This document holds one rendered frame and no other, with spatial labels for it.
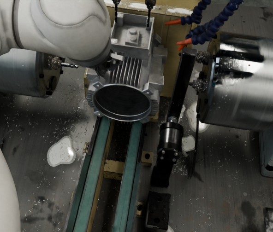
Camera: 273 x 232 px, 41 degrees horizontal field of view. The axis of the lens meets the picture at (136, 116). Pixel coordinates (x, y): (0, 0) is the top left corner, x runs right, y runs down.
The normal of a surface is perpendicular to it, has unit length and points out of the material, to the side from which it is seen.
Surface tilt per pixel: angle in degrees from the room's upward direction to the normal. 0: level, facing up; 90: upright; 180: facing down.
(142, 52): 90
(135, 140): 0
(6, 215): 50
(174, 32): 90
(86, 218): 0
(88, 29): 95
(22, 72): 70
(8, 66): 62
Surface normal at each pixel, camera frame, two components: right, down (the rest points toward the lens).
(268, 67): 0.00, -0.25
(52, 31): -0.35, 0.82
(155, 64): 0.06, -0.57
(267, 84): -0.04, 0.07
